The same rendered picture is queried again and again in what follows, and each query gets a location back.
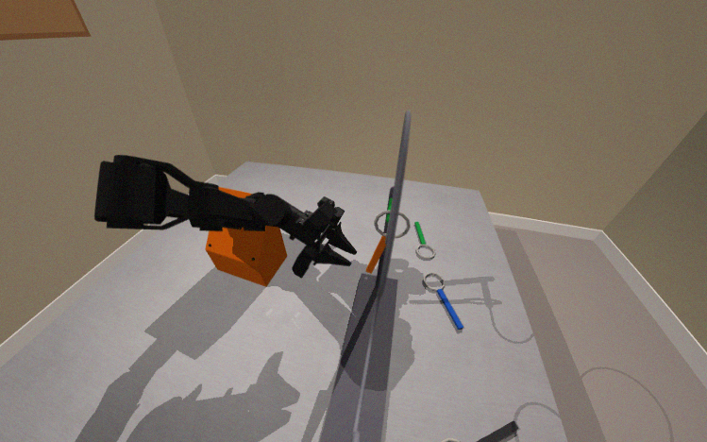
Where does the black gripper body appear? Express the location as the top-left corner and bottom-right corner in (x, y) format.
(287, 207), (345, 279)

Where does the grey loop with blue handle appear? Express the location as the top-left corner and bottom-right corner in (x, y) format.
(423, 272), (463, 330)

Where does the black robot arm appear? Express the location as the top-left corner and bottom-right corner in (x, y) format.
(94, 155), (338, 238)

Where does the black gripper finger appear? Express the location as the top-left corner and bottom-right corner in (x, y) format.
(328, 221), (357, 255)
(313, 242), (351, 266)

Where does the grey hoop with orange handle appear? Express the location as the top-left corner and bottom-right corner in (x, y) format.
(366, 210), (410, 274)

